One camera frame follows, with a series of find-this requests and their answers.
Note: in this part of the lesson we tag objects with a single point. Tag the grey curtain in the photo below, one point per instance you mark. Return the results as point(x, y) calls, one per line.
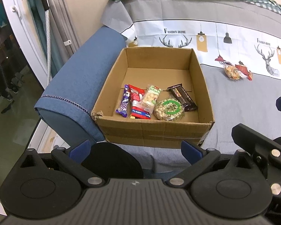
point(63, 29)

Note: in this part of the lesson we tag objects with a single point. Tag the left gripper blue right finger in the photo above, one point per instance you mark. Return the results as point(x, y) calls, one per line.
point(192, 152)

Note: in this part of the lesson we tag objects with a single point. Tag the purple snack bar packet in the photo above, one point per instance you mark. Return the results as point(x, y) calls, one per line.
point(122, 109)

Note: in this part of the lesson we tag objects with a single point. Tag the clear bag of crackers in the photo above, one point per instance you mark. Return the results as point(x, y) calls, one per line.
point(232, 72)

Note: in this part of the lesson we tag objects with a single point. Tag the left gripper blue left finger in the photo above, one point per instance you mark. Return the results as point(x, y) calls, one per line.
point(80, 152)

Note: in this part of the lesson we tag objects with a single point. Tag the brown cardboard box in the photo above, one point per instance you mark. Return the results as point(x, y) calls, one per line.
point(162, 67)

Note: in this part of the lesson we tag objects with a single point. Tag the red wafer bar packet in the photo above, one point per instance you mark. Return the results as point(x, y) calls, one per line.
point(137, 112)

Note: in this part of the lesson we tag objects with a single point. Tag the dark brown chocolate bar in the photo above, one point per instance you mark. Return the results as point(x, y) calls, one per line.
point(183, 97)

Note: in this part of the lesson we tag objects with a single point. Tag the white door frame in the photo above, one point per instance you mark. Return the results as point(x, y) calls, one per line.
point(23, 26)

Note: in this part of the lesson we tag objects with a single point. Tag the garment steamer with hose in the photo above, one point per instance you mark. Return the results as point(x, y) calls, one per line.
point(42, 18)

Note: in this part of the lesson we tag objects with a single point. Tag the red square snack packet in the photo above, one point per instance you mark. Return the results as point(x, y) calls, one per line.
point(243, 69)

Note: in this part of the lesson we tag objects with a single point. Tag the green label nut bag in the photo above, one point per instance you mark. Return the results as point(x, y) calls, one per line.
point(169, 110)

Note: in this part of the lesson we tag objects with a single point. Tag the red-yellow nougat candy packet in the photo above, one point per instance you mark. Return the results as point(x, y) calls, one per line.
point(250, 75)

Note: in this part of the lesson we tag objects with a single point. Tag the pale cracker pack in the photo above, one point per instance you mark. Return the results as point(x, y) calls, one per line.
point(149, 100)

